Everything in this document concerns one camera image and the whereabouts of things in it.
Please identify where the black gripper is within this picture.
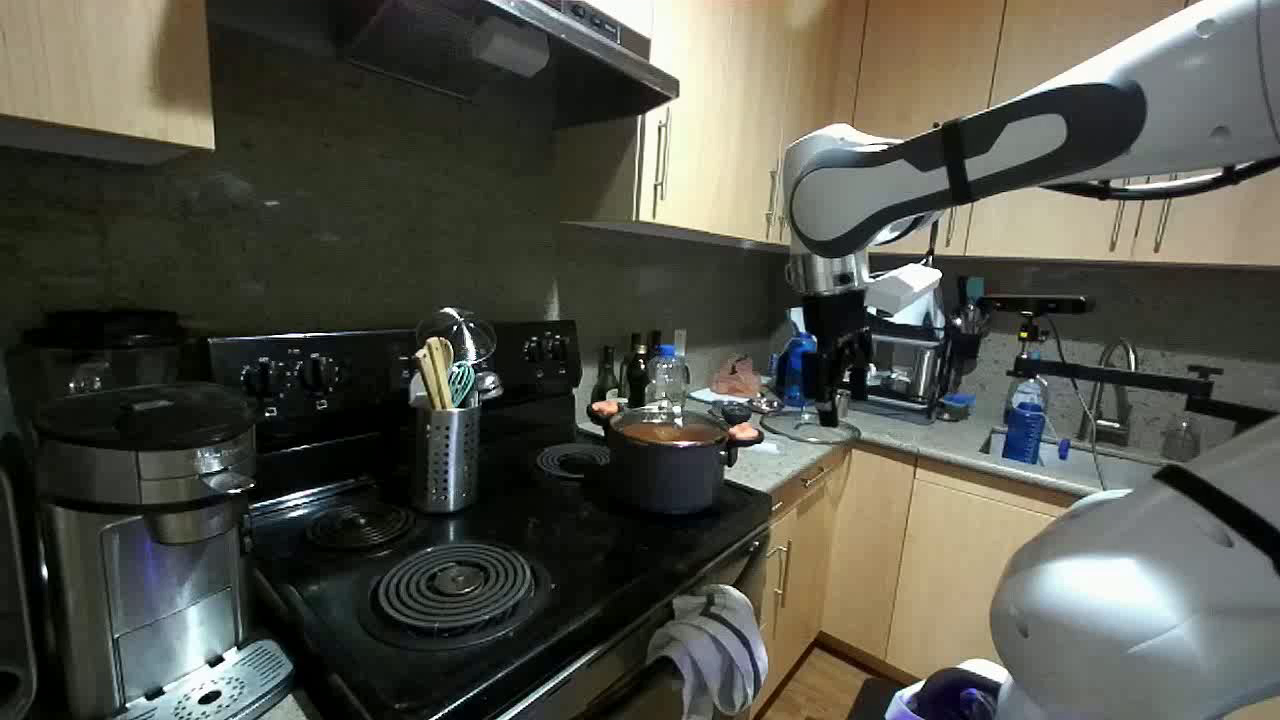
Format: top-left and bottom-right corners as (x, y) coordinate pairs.
(802, 291), (872, 430)

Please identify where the clear glass pot lid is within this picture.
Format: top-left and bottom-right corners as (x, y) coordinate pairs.
(611, 403), (730, 453)

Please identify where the white kitchen towel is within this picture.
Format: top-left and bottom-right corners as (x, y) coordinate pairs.
(642, 579), (770, 720)

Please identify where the flat glass lid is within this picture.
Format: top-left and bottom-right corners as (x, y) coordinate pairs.
(761, 409), (865, 446)

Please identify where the black electric stove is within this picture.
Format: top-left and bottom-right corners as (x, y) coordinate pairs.
(203, 316), (775, 720)

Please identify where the blue spray bottle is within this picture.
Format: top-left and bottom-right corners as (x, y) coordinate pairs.
(770, 309), (818, 414)

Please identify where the metal dish rack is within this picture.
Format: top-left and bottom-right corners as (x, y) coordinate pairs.
(850, 316), (966, 423)

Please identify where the pink plastic bag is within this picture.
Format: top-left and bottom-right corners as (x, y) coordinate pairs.
(707, 357), (768, 403)

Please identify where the white bowl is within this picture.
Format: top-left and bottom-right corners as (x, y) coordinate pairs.
(858, 259), (952, 331)

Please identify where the clear water bottle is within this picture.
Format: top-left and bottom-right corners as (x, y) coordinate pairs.
(642, 340), (694, 421)

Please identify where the wooden lower cabinet row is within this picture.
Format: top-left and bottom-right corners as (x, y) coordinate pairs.
(745, 445), (1089, 714)

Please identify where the wooden cabinet row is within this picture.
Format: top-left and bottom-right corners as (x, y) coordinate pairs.
(554, 0), (1280, 271)
(745, 445), (1089, 714)

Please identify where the dark glass bottle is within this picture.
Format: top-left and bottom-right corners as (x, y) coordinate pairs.
(590, 340), (622, 409)
(622, 331), (655, 413)

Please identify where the blue soap bottle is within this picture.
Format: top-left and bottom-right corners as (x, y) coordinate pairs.
(1000, 376), (1051, 466)

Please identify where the metal sink faucet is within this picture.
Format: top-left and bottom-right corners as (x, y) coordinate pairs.
(1077, 337), (1149, 453)

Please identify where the wooden upper cabinet row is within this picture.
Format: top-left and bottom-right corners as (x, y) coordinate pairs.
(554, 0), (1280, 271)

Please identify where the small soap dispenser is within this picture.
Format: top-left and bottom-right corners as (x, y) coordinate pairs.
(1157, 413), (1204, 462)

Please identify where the green kitchen utensil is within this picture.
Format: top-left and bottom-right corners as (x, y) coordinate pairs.
(447, 357), (483, 413)

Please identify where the metal ladle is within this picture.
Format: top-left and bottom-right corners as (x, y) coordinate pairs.
(420, 305), (500, 403)

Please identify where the wooden spatula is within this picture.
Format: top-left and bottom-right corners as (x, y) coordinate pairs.
(424, 331), (460, 413)
(410, 340), (444, 414)

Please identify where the perforated metal utensil holder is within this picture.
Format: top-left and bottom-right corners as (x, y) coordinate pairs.
(408, 401), (483, 521)

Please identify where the dark range hood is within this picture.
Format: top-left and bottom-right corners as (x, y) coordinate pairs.
(209, 0), (683, 130)

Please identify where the silver coffee maker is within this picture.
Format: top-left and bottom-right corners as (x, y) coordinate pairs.
(28, 379), (299, 720)

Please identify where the single wooden upper cabinet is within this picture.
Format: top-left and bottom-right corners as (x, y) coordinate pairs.
(0, 0), (218, 169)

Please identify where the black pot with orange handles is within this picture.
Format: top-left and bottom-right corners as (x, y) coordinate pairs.
(588, 397), (768, 521)

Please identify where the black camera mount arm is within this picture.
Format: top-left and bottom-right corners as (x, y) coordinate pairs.
(976, 291), (1280, 430)

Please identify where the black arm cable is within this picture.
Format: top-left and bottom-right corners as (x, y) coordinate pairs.
(1035, 155), (1280, 206)

